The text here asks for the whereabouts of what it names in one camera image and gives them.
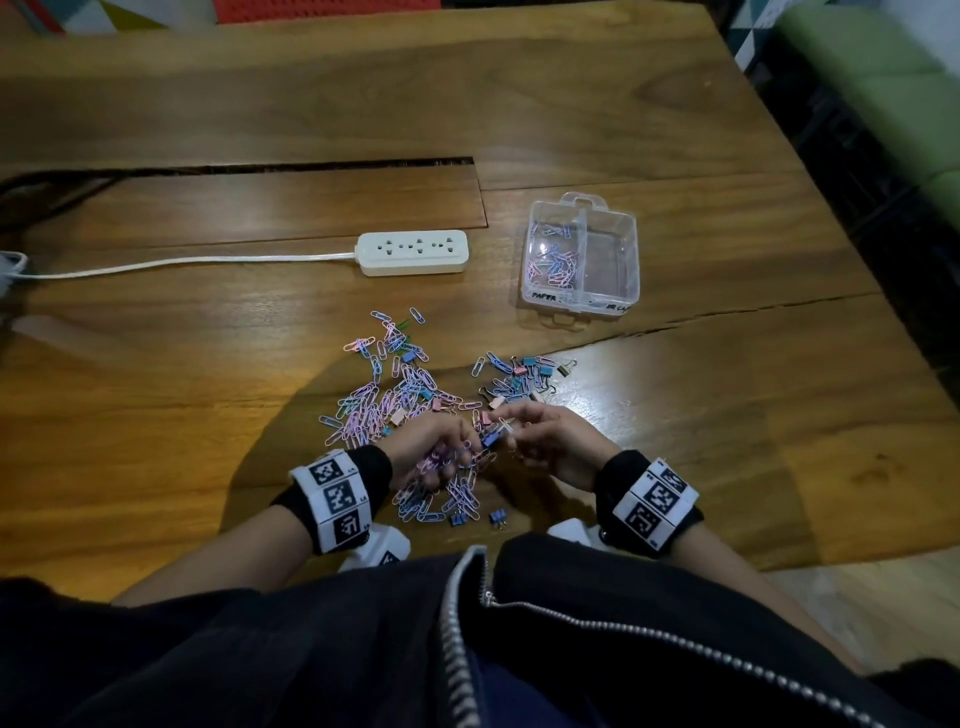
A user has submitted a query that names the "person's right forearm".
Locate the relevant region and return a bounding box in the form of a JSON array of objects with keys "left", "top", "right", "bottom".
[{"left": 671, "top": 521, "right": 864, "bottom": 669}]

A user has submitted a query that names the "person's right hand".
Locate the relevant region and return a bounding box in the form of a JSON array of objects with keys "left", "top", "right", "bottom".
[{"left": 491, "top": 401, "right": 624, "bottom": 493}]

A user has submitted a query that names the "green cushioned stool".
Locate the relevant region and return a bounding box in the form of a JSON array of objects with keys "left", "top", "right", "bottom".
[
  {"left": 847, "top": 71, "right": 960, "bottom": 178},
  {"left": 926, "top": 168, "right": 960, "bottom": 234},
  {"left": 776, "top": 3, "right": 946, "bottom": 80}
]

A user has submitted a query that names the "red perforated plastic chair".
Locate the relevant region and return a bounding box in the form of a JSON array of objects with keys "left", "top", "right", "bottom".
[{"left": 213, "top": 0, "right": 444, "bottom": 25}]

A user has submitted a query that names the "pile of pastel paper clips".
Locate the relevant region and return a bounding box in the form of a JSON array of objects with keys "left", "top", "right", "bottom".
[
  {"left": 318, "top": 307, "right": 511, "bottom": 526},
  {"left": 527, "top": 222, "right": 580, "bottom": 290}
]

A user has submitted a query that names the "scatter of small binder clips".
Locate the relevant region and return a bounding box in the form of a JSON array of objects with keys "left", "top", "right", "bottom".
[{"left": 386, "top": 356, "right": 579, "bottom": 530}]

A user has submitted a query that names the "clear plastic compartment box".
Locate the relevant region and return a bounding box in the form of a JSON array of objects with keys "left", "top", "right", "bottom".
[{"left": 519, "top": 191, "right": 641, "bottom": 328}]

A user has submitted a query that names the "person's left forearm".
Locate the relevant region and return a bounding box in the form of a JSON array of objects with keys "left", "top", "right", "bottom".
[{"left": 112, "top": 506, "right": 316, "bottom": 609}]

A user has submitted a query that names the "person's left hand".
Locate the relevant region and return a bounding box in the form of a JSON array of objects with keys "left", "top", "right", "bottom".
[{"left": 374, "top": 410, "right": 485, "bottom": 493}]

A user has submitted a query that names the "black zip jacket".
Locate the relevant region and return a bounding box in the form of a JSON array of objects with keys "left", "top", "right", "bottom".
[{"left": 0, "top": 532, "right": 960, "bottom": 728}]

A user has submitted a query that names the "white power strip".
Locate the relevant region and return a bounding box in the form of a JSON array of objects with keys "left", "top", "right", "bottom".
[{"left": 354, "top": 229, "right": 471, "bottom": 278}]

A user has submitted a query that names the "white power strip cable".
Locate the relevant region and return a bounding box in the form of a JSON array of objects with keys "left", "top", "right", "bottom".
[{"left": 14, "top": 252, "right": 360, "bottom": 280}]

